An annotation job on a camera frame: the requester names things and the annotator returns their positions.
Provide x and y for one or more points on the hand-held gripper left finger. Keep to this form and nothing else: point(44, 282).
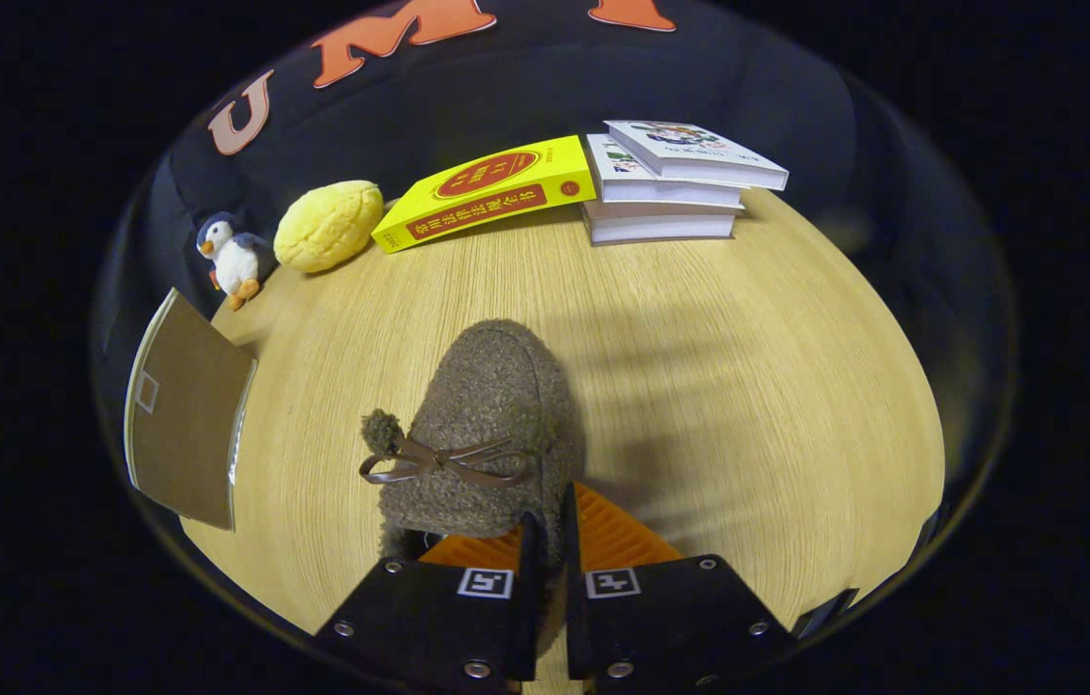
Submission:
point(527, 618)

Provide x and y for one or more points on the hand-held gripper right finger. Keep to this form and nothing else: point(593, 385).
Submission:
point(575, 618)

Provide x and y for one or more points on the brown fuzzy shoe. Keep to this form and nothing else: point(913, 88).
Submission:
point(491, 396)

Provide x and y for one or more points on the beige fabric storage box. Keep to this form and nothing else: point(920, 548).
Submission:
point(192, 415)

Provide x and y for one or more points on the brown-edged paperback book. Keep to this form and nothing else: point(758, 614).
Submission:
point(660, 227)

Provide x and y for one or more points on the yellow book with red circle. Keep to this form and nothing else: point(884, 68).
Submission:
point(487, 193)

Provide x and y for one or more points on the yellow bread-shaped squishy toy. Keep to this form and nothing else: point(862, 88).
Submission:
point(327, 227)

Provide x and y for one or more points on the penguin plush toy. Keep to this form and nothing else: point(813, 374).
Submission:
point(237, 261)

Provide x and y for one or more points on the white illustrated cover book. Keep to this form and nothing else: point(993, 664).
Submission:
point(689, 150)

